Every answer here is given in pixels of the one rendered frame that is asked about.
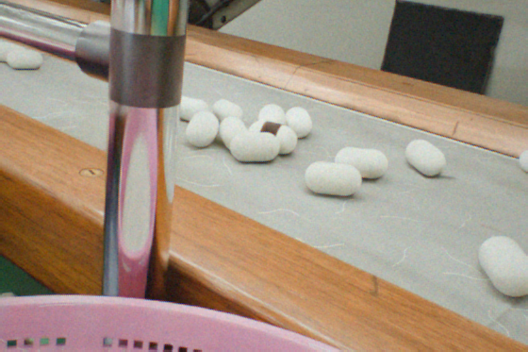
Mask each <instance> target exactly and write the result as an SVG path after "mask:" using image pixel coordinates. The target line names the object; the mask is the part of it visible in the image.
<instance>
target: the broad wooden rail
mask: <svg viewBox="0 0 528 352"><path fill-rule="evenodd" d="M4 1H11V2H14V3H18V4H20V5H24V6H28V7H31V8H36V9H40V10H43V11H46V12H50V13H54V14H56V15H60V16H63V17H66V18H70V19H74V20H80V21H83V22H86V23H90V22H94V21H98V20H103V21H108V22H110V13H111V5H107V4H103V3H100V2H96V1H92V0H4ZM185 61H187V62H189V63H193V64H196V65H200V66H203V67H207V68H209V69H211V70H215V71H218V72H222V73H225V74H228V75H232V76H236V77H239V78H243V79H246V80H249V81H253V82H255V83H261V84H264V85H268V86H271V87H275V88H277V89H280V90H283V91H286V92H292V93H296V94H299V95H301V96H304V97H307V98H311V99H314V100H318V101H321V102H323V103H326V104H329V105H336V106H340V107H343V108H345V109H350V110H354V111H357V112H360V113H364V114H367V115H370V116H372V117H376V118H379V119H382V120H386V121H389V122H392V123H394V124H397V125H401V126H407V127H413V128H416V129H418V130H422V131H425V132H429V133H432V134H434V135H438V136H440V137H444V138H447V139H451V140H453V141H456V142H462V143H465V144H468V145H471V146H474V147H477V148H481V149H484V150H490V151H493V152H496V153H499V154H503V155H506V156H508V157H512V158H515V159H520V155H521V153H522V152H523V151H525V150H528V107H525V106H521V105H517V104H514V103H510V102H506V101H503V100H499V99H495V98H491V97H487V96H483V95H480V94H476V93H473V92H466V91H461V90H458V89H454V88H451V87H447V86H443V85H439V84H431V83H428V82H424V81H420V80H417V79H413V78H410V77H405V76H401V75H395V74H391V73H388V72H384V71H380V70H375V69H372V68H368V67H365V66H361V65H357V64H353V63H350V62H345V61H338V60H334V59H328V58H324V57H320V56H316V55H312V54H308V53H305V52H301V51H298V50H294V49H289V48H286V47H282V46H278V45H275V44H271V43H267V42H260V41H256V40H253V39H245V38H242V37H238V36H234V35H230V34H226V33H222V32H219V31H215V30H211V29H208V28H203V27H200V26H196V25H189V24H188V32H187V42H186V55H185Z"/></svg>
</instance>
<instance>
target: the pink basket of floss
mask: <svg viewBox="0 0 528 352"><path fill-rule="evenodd" d="M41 338H50V343H49V344H42V343H41ZM58 338H66V341H65V343H61V344H58ZM104 338H106V339H113V340H112V344H104ZM25 339H34V344H24V340H25ZM120 339H121V340H127V345H125V344H120ZM14 340H17V345H14V346H8V341H14ZM135 341H141V342H143V346H135ZM150 343H156V344H158V346H157V348H152V347H149V344H150ZM165 344H167V345H172V346H173V349H172V351H171V350H166V349H165ZM180 346H185V347H187V348H188V352H194V349H198V350H203V352H342V351H341V350H339V349H336V348H335V347H333V346H330V345H325V344H322V343H320V342H317V341H314V340H312V339H309V338H307V337H304V336H302V335H299V334H297V333H294V332H292V331H289V330H286V329H283V328H280V327H276V326H269V325H266V324H263V323H260V322H257V321H254V320H250V319H247V318H243V317H239V316H236V315H233V314H229V313H225V312H220V311H215V310H209V309H204V308H199V307H193V306H189V305H183V304H177V303H166V302H157V301H150V300H142V299H133V298H121V297H107V296H81V295H56V296H27V297H11V298H0V352H179V347H180Z"/></svg>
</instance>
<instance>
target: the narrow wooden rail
mask: <svg viewBox="0 0 528 352"><path fill-rule="evenodd" d="M105 171H106V151H104V150H101V149H99V148H97V147H94V146H92V145H90V144H88V143H86V142H82V141H80V140H79V139H78V138H76V137H73V136H71V135H69V134H67V133H65V132H63V131H60V130H58V129H57V128H53V127H51V126H48V125H46V124H44V123H42V122H39V121H38V120H36V119H34V118H32V117H30V116H27V115H25V114H23V113H21V112H20V111H18V110H16V109H13V108H11V107H6V106H4V105H2V104H0V254H1V255H3V256H4V257H7V258H8V259H10V260H12V261H13V262H14V263H16V264H17V265H18V266H19V267H20V268H22V269H23V270H24V271H26V272H27V273H29V274H30V275H31V276H33V277H34V278H36V279H38V280H39V281H40V282H41V283H42V284H44V285H45V286H46V287H48V288H49V289H51V290H52V291H53V292H55V293H57V294H58V295H81V296H102V251H103V224H104V198H105ZM166 303H177V304H183V305H189V306H193V307H199V308H204V309H209V310H215V311H220V312H225V313H229V314H233V315H236V316H239V317H243V318H247V319H250V320H254V321H257V322H260V323H263V324H266V325H269V326H276V327H280V328H283V329H286V330H289V331H292V332H294V333H297V334H299V335H302V336H304V337H307V338H309V339H312V340H314V341H317V342H320V343H322V344H325V345H330V346H333V347H335V348H336V349H339V350H341V351H342V352H528V344H525V343H522V342H518V341H516V340H514V339H513V338H510V337H508V336H506V335H504V334H502V333H501V332H498V331H496V330H494V329H492V328H491V327H487V326H485V325H483V324H481V323H479V322H474V321H472V320H471V319H470V318H467V317H465V316H463V315H461V314H459V313H457V312H454V311H452V310H450V309H448V308H445V307H443V306H441V305H439V304H438V303H436V302H431V301H430V300H428V299H426V298H424V297H421V296H419V295H417V294H415V293H411V292H410V291H409V290H407V289H405V288H403V287H400V286H398V285H396V284H394V283H392V282H389V281H386V280H384V279H382V278H381V277H377V276H375V275H373V274H371V273H368V272H366V271H365V270H363V269H361V268H359V267H356V266H354V265H352V264H351V263H349V262H346V261H344V260H340V259H338V258H335V257H333V256H331V255H329V254H327V253H325V252H322V251H321V250H320V249H318V248H316V247H313V246H311V245H309V244H307V243H304V242H301V241H300V240H298V239H294V238H291V237H290V236H288V235H286V234H284V233H282V232H279V231H277V230H276V229H274V228H272V227H269V226H266V225H264V224H262V223H260V222H258V221H256V220H255V219H253V218H251V217H248V216H244V215H242V214H240V213H238V212H235V211H233V210H231V209H230V208H228V207H225V206H223V205H221V204H219V203H217V202H214V201H212V200H210V199H209V198H207V197H205V196H202V195H200V194H197V193H193V192H191V191H189V190H188V189H186V188H184V187H181V186H179V185H177V184H175V183H174V190H173V212H172V223H171V235H170V246H169V257H168V269H167V292H166Z"/></svg>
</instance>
